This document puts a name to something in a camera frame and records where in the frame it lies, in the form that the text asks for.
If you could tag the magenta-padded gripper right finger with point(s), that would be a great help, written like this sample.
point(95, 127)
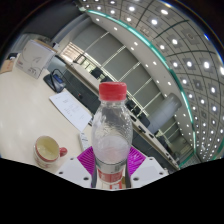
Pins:
point(150, 170)

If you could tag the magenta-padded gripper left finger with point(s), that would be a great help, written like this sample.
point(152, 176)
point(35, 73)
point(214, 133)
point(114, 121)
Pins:
point(74, 170)

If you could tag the clear red-capped water bottle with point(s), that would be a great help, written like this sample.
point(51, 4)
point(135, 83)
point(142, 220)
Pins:
point(112, 133)

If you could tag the red and cream mug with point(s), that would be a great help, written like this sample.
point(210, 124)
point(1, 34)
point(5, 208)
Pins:
point(46, 151)

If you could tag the white paper sheet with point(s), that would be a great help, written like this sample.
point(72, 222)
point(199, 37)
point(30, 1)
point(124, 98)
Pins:
point(70, 110)

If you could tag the black desk phone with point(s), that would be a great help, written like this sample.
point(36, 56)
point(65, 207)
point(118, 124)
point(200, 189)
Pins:
point(55, 81)

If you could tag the group of ceiling lights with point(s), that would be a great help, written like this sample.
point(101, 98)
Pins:
point(189, 63)

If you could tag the large white printed carton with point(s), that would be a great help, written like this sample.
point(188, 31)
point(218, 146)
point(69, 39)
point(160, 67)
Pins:
point(35, 58)

